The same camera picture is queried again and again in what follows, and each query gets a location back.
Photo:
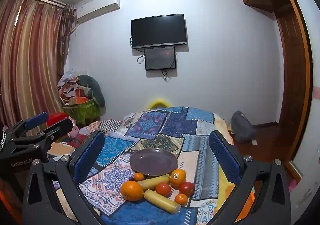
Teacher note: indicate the white air conditioner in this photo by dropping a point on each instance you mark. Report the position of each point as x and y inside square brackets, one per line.
[100, 6]

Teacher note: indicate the large orange with sticker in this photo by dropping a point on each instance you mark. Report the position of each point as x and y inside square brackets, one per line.
[180, 180]

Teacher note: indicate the yellow plastic object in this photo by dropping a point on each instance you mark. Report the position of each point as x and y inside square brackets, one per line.
[158, 102]

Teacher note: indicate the yellow-green squash piece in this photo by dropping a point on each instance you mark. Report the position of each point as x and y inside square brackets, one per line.
[152, 182]
[160, 201]

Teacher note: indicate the red patterned cloth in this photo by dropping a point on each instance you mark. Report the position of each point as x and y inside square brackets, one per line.
[81, 140]

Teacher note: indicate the green storage box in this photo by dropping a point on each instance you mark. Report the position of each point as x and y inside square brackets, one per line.
[82, 112]

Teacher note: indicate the large plain orange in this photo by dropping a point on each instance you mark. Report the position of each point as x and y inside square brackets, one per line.
[131, 191]

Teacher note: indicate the purple plate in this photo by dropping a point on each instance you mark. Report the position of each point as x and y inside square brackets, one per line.
[152, 161]

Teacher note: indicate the pink toy figure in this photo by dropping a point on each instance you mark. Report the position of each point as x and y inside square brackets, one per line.
[74, 131]

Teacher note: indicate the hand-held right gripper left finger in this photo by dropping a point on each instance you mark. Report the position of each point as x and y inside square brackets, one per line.
[90, 157]

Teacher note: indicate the yellow orange blanket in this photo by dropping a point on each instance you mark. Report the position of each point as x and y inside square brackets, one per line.
[222, 190]

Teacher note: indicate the small tangerine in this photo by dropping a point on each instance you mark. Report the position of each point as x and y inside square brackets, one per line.
[138, 177]
[180, 199]

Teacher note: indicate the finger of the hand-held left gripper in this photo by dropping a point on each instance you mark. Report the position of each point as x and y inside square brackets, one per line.
[60, 127]
[37, 120]

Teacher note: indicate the small black wall monitor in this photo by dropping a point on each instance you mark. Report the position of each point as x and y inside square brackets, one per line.
[160, 58]

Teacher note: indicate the black wall television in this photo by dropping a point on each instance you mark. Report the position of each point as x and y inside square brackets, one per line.
[158, 30]

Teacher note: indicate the blue patchwork tablecloth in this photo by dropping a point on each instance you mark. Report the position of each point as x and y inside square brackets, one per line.
[160, 125]

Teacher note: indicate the orange box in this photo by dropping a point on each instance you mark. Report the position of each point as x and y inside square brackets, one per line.
[81, 93]

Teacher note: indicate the striped brown curtain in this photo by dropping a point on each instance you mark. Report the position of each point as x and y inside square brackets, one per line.
[30, 52]

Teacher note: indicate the grey backpack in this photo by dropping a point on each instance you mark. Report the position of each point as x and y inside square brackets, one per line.
[241, 125]

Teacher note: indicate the red box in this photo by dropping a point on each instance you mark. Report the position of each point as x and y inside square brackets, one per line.
[56, 117]

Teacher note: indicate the pile of clothes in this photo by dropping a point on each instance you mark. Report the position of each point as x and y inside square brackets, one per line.
[66, 85]

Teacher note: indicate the red tomato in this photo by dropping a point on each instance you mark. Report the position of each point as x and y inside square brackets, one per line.
[163, 189]
[187, 188]

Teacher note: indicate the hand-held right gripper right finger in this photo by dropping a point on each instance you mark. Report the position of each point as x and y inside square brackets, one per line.
[222, 162]

